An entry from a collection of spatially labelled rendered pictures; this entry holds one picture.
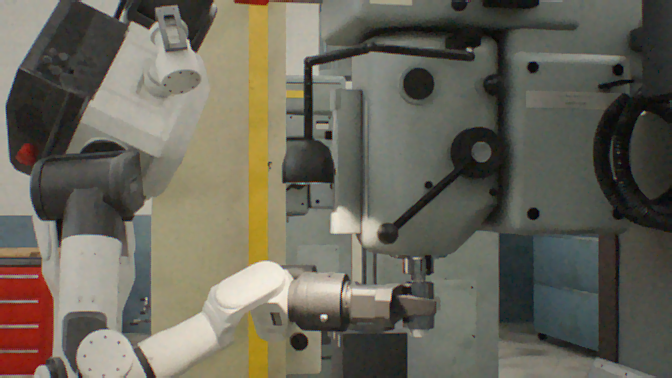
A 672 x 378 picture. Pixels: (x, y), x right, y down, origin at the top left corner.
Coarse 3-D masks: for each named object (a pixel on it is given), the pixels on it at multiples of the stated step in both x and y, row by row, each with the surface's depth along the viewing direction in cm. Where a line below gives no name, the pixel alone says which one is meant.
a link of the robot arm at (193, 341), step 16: (192, 320) 149; (160, 336) 147; (176, 336) 147; (192, 336) 147; (208, 336) 148; (144, 352) 146; (160, 352) 146; (176, 352) 146; (192, 352) 147; (208, 352) 149; (144, 368) 145; (160, 368) 145; (176, 368) 146
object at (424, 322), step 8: (416, 296) 147; (424, 296) 147; (432, 296) 148; (408, 320) 148; (416, 320) 147; (424, 320) 147; (432, 320) 148; (408, 328) 148; (416, 328) 147; (424, 328) 147; (432, 328) 148
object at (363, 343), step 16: (336, 336) 194; (352, 336) 182; (368, 336) 183; (384, 336) 183; (400, 336) 183; (336, 352) 194; (352, 352) 182; (368, 352) 183; (384, 352) 183; (400, 352) 183; (336, 368) 194; (352, 368) 182; (368, 368) 183; (384, 368) 183; (400, 368) 183
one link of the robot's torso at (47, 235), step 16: (48, 224) 190; (128, 224) 197; (48, 240) 189; (128, 240) 196; (48, 256) 190; (128, 256) 195; (48, 272) 191; (128, 272) 195; (128, 288) 194; (48, 368) 191; (64, 368) 189
